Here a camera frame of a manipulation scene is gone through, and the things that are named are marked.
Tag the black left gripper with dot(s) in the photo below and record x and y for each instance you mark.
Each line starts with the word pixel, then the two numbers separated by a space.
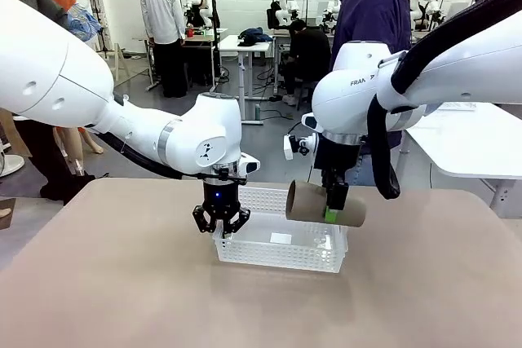
pixel 222 195

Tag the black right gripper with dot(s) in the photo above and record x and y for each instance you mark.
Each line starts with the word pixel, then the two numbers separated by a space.
pixel 338 156

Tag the brown paper cup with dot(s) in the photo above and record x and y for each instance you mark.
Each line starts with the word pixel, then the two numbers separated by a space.
pixel 306 203

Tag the white perforated plastic basket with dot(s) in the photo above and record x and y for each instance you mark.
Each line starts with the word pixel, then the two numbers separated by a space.
pixel 277 256

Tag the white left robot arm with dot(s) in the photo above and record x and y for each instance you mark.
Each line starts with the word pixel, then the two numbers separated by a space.
pixel 41 62

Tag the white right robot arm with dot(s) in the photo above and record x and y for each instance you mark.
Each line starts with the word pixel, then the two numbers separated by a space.
pixel 346 91

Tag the white paper label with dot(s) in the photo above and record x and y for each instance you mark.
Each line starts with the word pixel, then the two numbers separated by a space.
pixel 280 238

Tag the grey plastic stool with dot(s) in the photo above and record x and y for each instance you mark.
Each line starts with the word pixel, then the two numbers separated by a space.
pixel 305 95

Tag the green bottle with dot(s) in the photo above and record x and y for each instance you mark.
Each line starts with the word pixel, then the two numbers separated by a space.
pixel 258 112

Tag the large white table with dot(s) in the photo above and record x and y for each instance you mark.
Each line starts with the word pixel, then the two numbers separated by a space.
pixel 469 148

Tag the seated person in black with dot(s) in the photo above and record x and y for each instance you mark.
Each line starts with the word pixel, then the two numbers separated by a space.
pixel 306 54

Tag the white standing desk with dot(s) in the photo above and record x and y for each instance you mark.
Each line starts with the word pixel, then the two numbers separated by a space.
pixel 244 44

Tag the person in dark green coat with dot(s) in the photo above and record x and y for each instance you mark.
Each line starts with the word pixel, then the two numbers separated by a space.
pixel 53 168

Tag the wooden top work desk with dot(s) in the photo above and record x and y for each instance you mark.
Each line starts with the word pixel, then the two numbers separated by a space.
pixel 204 38

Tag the dark blue clothing pile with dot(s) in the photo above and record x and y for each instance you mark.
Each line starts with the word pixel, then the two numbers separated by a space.
pixel 255 36

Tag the white step stool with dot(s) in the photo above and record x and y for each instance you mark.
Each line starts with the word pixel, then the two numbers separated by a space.
pixel 117 54

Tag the person in navy hoodie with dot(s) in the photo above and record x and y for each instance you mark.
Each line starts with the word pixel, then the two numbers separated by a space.
pixel 371 10

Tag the person in white shirt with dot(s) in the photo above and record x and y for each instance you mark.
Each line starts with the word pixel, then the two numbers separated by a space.
pixel 163 14

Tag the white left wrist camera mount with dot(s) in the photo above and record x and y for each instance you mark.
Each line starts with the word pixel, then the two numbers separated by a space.
pixel 250 164

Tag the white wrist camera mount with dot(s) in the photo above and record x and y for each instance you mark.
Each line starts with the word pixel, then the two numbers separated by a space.
pixel 250 164
pixel 297 146

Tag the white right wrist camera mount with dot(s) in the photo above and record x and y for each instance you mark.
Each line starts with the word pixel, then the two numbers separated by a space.
pixel 297 146

